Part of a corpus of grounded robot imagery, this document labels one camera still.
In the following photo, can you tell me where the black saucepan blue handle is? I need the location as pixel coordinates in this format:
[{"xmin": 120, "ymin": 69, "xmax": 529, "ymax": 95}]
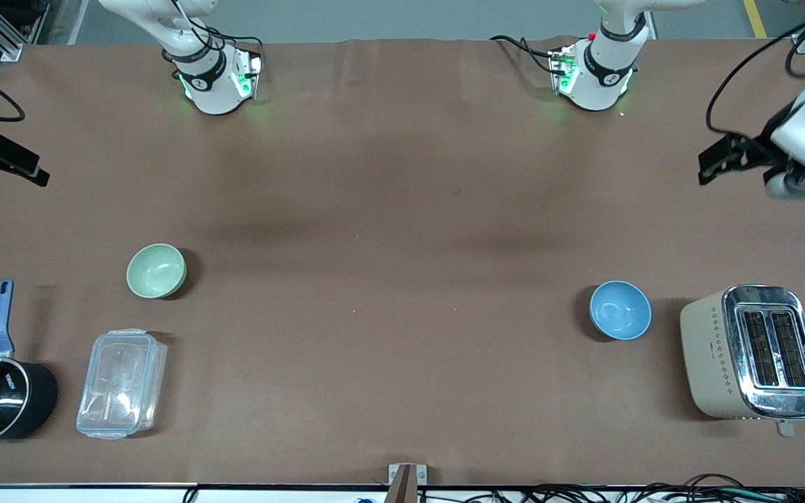
[{"xmin": 0, "ymin": 279, "xmax": 59, "ymax": 446}]

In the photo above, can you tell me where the beige chrome two-slot toaster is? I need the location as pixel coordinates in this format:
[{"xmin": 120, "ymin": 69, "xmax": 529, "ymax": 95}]
[{"xmin": 679, "ymin": 284, "xmax": 805, "ymax": 438}]

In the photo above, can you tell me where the blue ceramic bowl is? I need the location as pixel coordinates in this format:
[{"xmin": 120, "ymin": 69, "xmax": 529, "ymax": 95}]
[{"xmin": 589, "ymin": 280, "xmax": 652, "ymax": 341}]

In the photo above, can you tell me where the black base cable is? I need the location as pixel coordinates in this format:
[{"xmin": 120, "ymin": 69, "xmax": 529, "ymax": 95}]
[{"xmin": 489, "ymin": 35, "xmax": 558, "ymax": 75}]

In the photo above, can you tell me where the brown table cover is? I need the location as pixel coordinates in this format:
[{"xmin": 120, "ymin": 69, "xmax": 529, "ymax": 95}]
[{"xmin": 0, "ymin": 35, "xmax": 805, "ymax": 488}]

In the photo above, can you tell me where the black cable bundle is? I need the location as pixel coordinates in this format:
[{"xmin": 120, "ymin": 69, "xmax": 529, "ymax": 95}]
[{"xmin": 514, "ymin": 474, "xmax": 805, "ymax": 503}]

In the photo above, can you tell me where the metal table edge bracket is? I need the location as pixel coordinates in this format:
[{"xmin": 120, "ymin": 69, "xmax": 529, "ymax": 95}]
[{"xmin": 388, "ymin": 463, "xmax": 428, "ymax": 503}]

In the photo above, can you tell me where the metal base connector plate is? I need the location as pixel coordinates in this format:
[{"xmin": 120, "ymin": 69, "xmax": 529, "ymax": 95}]
[
  {"xmin": 549, "ymin": 45, "xmax": 579, "ymax": 96},
  {"xmin": 233, "ymin": 50, "xmax": 264, "ymax": 100}
]

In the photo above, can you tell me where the clear plastic food container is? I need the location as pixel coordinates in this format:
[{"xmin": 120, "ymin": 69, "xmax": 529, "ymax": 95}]
[{"xmin": 75, "ymin": 328, "xmax": 168, "ymax": 441}]

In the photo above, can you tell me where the green ceramic bowl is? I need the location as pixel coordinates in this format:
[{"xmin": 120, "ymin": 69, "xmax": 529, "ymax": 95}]
[{"xmin": 126, "ymin": 243, "xmax": 187, "ymax": 300}]

